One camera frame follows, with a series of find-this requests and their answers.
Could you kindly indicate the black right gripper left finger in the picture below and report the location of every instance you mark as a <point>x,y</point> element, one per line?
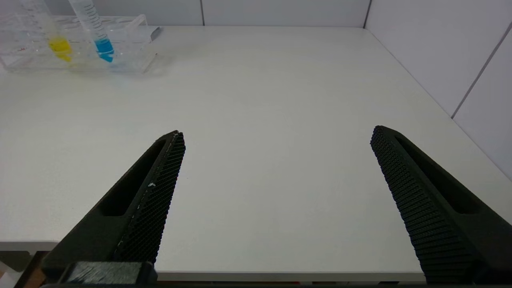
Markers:
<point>136,208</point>

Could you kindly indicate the clear acrylic test tube rack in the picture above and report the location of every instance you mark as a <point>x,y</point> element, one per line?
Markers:
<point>128,44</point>

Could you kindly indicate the test tube with yellow pigment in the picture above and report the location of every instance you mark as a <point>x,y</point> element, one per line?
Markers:
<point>60,46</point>

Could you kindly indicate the test tube with blue pigment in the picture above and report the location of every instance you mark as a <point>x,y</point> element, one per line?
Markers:
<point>104,46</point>

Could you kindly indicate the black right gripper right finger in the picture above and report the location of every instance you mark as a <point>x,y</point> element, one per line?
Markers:
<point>440,216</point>

